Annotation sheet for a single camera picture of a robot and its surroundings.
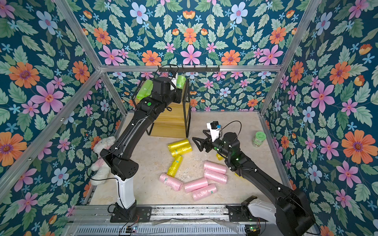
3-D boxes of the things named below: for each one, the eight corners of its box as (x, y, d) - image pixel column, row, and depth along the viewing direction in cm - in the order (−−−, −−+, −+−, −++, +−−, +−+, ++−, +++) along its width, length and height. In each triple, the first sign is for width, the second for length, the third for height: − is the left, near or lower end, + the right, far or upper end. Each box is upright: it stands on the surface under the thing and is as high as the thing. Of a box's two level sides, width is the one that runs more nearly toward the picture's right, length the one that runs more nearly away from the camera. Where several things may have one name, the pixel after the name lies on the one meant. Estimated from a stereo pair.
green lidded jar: (252, 147, 101) (257, 139, 93) (250, 140, 105) (255, 131, 97) (261, 147, 101) (267, 138, 93) (259, 140, 105) (264, 131, 97)
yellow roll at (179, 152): (172, 157, 95) (171, 155, 92) (171, 154, 97) (170, 151, 94) (192, 152, 98) (192, 149, 95) (191, 148, 100) (191, 145, 96)
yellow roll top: (168, 151, 97) (168, 149, 95) (167, 146, 100) (167, 144, 98) (190, 146, 100) (190, 144, 98) (188, 140, 103) (188, 138, 101)
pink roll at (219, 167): (202, 169, 91) (202, 166, 88) (204, 161, 94) (204, 158, 91) (225, 175, 89) (226, 172, 85) (227, 167, 92) (228, 164, 89)
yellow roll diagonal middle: (166, 176, 88) (165, 173, 85) (175, 155, 97) (174, 153, 94) (175, 178, 87) (174, 176, 84) (183, 157, 96) (182, 155, 93)
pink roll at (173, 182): (158, 181, 86) (156, 179, 83) (163, 174, 89) (161, 171, 86) (180, 192, 83) (179, 189, 79) (184, 184, 86) (184, 181, 82)
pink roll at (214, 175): (202, 179, 87) (202, 176, 84) (204, 170, 91) (205, 167, 88) (226, 185, 85) (227, 183, 82) (227, 176, 88) (228, 173, 85)
